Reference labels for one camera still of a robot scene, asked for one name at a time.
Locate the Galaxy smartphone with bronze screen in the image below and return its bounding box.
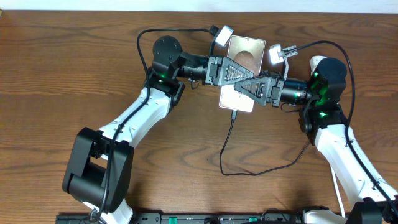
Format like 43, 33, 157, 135
219, 35, 266, 113

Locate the black USB charging cable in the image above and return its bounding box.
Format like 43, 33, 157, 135
219, 110, 312, 177

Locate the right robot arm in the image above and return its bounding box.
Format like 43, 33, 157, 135
234, 56, 397, 223

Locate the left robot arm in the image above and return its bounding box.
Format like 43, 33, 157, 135
62, 35, 254, 223

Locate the white power strip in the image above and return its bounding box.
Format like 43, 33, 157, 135
310, 55, 326, 77

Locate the white power strip cord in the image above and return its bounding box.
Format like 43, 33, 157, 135
330, 166, 346, 218

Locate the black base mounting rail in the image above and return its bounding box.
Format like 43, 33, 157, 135
55, 212, 355, 224

